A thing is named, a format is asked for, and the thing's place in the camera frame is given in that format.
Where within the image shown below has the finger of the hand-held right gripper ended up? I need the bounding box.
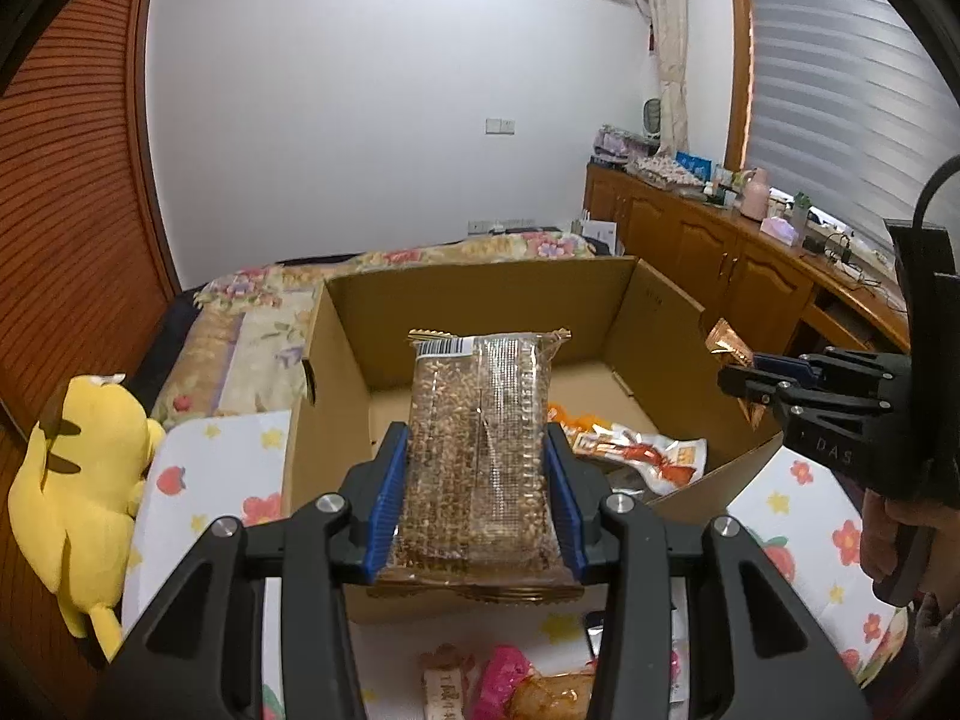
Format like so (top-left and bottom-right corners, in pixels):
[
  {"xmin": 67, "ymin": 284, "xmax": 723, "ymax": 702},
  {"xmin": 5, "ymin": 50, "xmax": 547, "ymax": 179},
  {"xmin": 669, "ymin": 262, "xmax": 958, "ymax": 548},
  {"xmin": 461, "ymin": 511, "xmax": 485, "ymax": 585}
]
[
  {"xmin": 716, "ymin": 365, "xmax": 897, "ymax": 428},
  {"xmin": 752, "ymin": 347, "xmax": 908, "ymax": 391}
]

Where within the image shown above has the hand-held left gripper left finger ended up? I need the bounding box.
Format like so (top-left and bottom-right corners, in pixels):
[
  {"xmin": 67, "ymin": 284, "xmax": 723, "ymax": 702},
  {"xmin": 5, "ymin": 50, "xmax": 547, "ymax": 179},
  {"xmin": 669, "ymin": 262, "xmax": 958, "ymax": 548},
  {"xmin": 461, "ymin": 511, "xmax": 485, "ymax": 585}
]
[{"xmin": 86, "ymin": 420, "xmax": 410, "ymax": 720}]

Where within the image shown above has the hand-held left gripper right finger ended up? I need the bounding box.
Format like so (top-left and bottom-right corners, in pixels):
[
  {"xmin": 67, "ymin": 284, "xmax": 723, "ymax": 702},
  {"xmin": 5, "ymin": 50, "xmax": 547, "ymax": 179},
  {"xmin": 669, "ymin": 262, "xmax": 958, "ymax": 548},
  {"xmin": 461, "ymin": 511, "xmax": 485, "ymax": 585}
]
[{"xmin": 544, "ymin": 424, "xmax": 875, "ymax": 720}]

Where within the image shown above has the orange brown snack packet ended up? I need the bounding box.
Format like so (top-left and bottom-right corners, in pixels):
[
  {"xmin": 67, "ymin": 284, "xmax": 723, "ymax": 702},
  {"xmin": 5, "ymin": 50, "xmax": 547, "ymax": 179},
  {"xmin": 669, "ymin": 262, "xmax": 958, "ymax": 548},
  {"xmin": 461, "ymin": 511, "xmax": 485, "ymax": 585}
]
[{"xmin": 701, "ymin": 319, "xmax": 766, "ymax": 428}]

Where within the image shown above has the orange white snack packet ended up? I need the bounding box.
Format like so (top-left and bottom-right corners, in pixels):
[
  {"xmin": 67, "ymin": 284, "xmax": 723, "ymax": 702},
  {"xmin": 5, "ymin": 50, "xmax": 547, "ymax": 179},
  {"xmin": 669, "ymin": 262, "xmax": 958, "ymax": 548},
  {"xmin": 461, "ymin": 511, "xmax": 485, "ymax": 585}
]
[{"xmin": 547, "ymin": 405, "xmax": 707, "ymax": 497}]

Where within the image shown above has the clear grain bar packet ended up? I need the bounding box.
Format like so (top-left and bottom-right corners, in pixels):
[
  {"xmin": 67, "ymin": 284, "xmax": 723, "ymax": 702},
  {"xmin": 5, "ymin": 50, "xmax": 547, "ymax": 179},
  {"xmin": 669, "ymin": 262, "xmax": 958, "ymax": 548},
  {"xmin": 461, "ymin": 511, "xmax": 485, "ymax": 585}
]
[{"xmin": 371, "ymin": 326, "xmax": 582, "ymax": 605}]

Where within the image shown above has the brown cardboard box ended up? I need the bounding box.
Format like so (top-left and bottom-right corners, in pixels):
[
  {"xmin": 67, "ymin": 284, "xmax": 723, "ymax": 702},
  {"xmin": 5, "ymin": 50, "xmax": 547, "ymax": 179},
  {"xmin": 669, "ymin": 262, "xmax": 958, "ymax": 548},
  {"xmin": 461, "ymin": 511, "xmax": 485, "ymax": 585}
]
[{"xmin": 283, "ymin": 255, "xmax": 785, "ymax": 623}]

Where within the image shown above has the person's right hand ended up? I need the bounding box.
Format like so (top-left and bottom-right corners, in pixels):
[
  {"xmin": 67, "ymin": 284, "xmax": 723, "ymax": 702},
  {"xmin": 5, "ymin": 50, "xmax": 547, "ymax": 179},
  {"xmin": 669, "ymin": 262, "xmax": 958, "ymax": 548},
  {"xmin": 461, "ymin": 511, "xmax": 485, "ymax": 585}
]
[{"xmin": 859, "ymin": 487, "xmax": 960, "ymax": 620}]

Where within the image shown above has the wooden cabinet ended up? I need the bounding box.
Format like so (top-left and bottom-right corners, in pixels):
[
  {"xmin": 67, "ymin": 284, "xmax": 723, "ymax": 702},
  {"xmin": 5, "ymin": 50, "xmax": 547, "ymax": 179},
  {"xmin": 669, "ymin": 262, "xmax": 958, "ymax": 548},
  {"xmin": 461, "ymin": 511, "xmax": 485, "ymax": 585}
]
[{"xmin": 583, "ymin": 165, "xmax": 912, "ymax": 361}]

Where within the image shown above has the strawberry printed blanket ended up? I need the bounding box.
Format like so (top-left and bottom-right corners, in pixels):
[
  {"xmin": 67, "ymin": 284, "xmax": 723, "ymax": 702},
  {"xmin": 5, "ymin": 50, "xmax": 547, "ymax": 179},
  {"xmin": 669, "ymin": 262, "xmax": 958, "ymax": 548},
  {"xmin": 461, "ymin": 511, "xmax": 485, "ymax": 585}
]
[{"xmin": 120, "ymin": 412, "xmax": 912, "ymax": 720}]

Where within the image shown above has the pink kettle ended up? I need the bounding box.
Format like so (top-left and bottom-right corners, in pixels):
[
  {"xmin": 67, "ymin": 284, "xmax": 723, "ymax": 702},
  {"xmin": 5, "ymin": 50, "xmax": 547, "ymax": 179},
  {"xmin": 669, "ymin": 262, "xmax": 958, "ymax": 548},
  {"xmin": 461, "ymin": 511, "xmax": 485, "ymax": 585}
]
[{"xmin": 739, "ymin": 167, "xmax": 772, "ymax": 222}]

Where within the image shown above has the white red-print snack packet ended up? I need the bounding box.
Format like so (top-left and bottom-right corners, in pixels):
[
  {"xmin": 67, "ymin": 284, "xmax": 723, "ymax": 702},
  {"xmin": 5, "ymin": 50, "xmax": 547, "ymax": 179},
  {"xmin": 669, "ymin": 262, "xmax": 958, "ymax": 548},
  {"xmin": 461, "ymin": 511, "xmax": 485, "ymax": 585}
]
[{"xmin": 664, "ymin": 589, "xmax": 691, "ymax": 702}]

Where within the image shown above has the pink snack packet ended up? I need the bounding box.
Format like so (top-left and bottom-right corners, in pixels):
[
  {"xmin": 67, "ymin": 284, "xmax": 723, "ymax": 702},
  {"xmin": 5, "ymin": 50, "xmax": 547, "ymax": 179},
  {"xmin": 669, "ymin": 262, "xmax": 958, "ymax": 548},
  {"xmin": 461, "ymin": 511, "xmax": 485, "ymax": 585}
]
[{"xmin": 472, "ymin": 645, "xmax": 601, "ymax": 720}]

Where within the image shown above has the beige snack packet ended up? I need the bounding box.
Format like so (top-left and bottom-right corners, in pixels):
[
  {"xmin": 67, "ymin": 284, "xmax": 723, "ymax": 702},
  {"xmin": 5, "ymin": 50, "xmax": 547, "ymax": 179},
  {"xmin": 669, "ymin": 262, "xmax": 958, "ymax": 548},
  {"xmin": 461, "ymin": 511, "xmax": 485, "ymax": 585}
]
[{"xmin": 418, "ymin": 643, "xmax": 477, "ymax": 720}]

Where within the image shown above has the floral quilt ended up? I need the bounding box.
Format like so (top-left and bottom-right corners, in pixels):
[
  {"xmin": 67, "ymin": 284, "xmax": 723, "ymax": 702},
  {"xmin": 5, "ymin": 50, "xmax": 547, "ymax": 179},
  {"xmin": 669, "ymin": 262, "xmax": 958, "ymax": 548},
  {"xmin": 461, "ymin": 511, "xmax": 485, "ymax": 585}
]
[{"xmin": 150, "ymin": 231, "xmax": 601, "ymax": 428}]

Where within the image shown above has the white paper box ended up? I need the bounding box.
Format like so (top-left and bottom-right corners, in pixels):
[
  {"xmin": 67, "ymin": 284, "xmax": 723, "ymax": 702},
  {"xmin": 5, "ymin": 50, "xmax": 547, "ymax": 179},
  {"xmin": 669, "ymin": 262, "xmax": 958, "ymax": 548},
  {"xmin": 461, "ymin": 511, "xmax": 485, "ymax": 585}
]
[{"xmin": 577, "ymin": 219, "xmax": 620, "ymax": 256}]

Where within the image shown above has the floral fabric bag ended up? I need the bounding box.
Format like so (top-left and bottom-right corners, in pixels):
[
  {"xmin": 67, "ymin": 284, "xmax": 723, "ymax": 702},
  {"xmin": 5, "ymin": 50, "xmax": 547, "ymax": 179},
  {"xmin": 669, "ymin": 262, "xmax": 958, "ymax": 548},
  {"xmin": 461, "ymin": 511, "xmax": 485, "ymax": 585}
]
[{"xmin": 626, "ymin": 154, "xmax": 706, "ymax": 192}]

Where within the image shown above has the purple bag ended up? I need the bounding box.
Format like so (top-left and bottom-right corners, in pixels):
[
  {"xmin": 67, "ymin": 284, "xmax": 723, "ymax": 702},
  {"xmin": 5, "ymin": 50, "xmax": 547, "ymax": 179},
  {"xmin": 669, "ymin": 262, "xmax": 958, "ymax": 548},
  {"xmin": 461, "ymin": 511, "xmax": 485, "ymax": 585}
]
[{"xmin": 594, "ymin": 126, "xmax": 653, "ymax": 162}]

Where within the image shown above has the grey window blind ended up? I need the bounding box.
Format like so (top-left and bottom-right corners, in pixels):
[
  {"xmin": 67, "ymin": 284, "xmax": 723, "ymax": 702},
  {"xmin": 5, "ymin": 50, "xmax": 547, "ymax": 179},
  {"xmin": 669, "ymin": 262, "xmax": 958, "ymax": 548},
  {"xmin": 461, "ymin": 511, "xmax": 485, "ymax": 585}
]
[{"xmin": 750, "ymin": 0, "xmax": 960, "ymax": 263}]

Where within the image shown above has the yellow plush toy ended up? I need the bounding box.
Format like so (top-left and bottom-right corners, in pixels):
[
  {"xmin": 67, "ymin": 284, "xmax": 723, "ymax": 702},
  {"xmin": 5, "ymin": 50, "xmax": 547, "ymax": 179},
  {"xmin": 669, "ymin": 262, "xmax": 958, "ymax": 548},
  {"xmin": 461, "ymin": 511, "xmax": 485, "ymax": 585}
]
[{"xmin": 7, "ymin": 373, "xmax": 167, "ymax": 661}]

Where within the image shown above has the floral curtain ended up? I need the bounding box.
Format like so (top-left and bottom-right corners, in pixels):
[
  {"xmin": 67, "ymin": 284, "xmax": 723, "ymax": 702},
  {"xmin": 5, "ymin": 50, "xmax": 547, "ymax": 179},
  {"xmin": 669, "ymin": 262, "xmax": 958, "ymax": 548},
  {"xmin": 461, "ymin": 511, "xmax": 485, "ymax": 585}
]
[{"xmin": 637, "ymin": 0, "xmax": 691, "ymax": 155}]

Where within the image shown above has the brown slatted wardrobe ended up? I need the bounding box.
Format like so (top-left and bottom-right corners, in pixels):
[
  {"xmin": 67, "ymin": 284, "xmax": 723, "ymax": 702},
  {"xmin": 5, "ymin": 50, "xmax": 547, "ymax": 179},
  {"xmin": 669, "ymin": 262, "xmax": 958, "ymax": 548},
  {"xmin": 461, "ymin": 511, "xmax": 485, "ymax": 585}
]
[{"xmin": 0, "ymin": 0, "xmax": 185, "ymax": 720}]

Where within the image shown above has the wooden window frame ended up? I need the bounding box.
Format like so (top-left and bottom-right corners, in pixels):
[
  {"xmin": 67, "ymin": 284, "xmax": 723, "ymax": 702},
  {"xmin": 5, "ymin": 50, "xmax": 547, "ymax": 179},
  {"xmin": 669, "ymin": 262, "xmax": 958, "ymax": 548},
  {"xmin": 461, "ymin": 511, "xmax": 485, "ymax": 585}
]
[{"xmin": 724, "ymin": 0, "xmax": 758, "ymax": 173}]

